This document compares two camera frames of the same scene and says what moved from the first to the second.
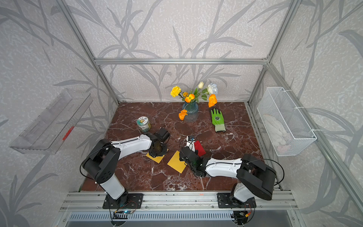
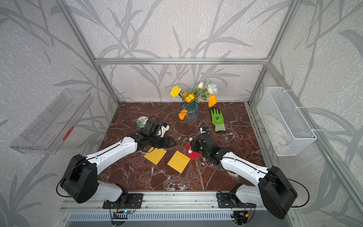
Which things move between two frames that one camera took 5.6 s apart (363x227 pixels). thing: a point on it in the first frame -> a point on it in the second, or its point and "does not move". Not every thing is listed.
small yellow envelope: x=156 y=159 does not move
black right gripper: x=182 y=149 -> x=195 y=142
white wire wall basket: x=289 y=129 does not move
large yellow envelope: x=175 y=163 does not move
